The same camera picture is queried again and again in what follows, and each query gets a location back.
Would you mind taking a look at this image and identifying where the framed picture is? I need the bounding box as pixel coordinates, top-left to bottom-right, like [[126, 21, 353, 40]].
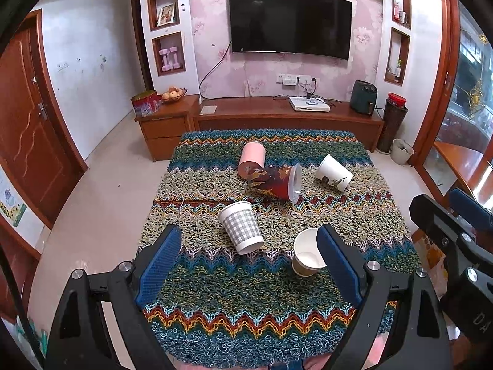
[[157, 3, 177, 27]]

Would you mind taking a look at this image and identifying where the brown paper cup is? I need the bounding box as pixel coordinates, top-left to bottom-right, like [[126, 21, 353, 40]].
[[291, 228, 327, 277]]

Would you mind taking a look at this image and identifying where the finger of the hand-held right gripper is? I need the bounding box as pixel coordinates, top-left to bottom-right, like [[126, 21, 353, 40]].
[[409, 194, 493, 344], [449, 188, 493, 240]]

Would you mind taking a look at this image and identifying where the black television cable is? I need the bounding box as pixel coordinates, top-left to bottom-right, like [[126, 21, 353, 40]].
[[199, 39, 232, 99]]

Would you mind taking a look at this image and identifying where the black flat television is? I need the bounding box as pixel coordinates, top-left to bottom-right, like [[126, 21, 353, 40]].
[[228, 0, 353, 61]]

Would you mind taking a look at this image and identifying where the white leaf print cup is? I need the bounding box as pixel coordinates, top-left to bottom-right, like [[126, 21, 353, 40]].
[[314, 154, 354, 192]]

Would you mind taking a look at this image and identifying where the zigzag knitted blanket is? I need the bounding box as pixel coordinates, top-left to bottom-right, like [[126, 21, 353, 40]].
[[136, 130, 422, 370]]

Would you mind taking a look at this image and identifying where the dark red patterned cup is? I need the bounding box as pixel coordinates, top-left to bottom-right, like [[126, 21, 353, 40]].
[[246, 163, 303, 204]]

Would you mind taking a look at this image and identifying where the fruit bowl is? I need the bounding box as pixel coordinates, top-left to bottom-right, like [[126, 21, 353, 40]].
[[160, 87, 188, 105]]

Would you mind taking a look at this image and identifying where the long wooden television cabinet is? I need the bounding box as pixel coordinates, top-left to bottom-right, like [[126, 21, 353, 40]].
[[193, 96, 386, 153]]

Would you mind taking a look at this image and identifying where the red tin box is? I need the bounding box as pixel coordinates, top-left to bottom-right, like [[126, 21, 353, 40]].
[[131, 90, 162, 117]]

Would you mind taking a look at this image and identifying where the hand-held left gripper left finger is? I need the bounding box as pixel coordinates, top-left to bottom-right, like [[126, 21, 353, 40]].
[[46, 224, 182, 370]]

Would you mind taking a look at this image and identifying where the white waste bin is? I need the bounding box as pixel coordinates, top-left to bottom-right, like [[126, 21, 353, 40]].
[[390, 139, 415, 166]]

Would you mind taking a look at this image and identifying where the wood framed glass door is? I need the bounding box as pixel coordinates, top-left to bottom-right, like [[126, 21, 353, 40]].
[[414, 0, 493, 205]]

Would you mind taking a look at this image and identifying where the small wooden drawer cabinet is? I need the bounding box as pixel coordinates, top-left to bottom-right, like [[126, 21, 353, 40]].
[[135, 94, 201, 162]]

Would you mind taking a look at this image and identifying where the grey checked paper cup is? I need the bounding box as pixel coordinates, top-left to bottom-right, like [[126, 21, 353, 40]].
[[218, 201, 265, 255]]

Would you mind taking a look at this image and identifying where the tall dark woven bin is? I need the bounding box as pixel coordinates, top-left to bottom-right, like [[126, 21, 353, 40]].
[[376, 99, 409, 154]]

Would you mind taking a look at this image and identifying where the pink paper cup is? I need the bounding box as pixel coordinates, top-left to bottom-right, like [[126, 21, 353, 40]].
[[238, 142, 267, 180]]

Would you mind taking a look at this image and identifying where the brown wooden door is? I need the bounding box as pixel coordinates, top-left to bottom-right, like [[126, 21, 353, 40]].
[[0, 10, 89, 229]]

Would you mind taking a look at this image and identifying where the dark green air fryer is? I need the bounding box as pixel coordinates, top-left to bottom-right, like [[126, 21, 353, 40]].
[[350, 80, 378, 115]]

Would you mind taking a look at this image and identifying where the white media player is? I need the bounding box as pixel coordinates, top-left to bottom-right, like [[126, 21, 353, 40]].
[[289, 96, 332, 112]]

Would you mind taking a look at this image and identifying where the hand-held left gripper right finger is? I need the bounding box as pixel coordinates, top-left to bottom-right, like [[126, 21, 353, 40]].
[[316, 224, 452, 370]]

